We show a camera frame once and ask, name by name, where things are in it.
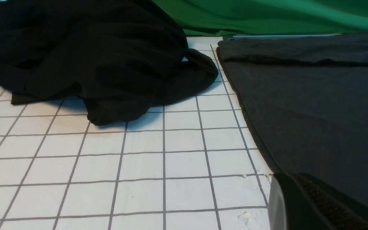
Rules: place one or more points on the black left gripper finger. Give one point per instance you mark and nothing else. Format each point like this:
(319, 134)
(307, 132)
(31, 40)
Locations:
(300, 201)

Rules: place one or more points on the gray long-sleeve top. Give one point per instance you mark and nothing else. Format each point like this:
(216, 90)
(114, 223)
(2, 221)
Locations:
(305, 101)

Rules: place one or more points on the green backdrop cloth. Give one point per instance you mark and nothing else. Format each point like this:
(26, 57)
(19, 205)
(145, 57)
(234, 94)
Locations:
(216, 18)

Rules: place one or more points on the black crumpled garment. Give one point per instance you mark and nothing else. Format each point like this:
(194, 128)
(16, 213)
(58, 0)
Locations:
(121, 57)

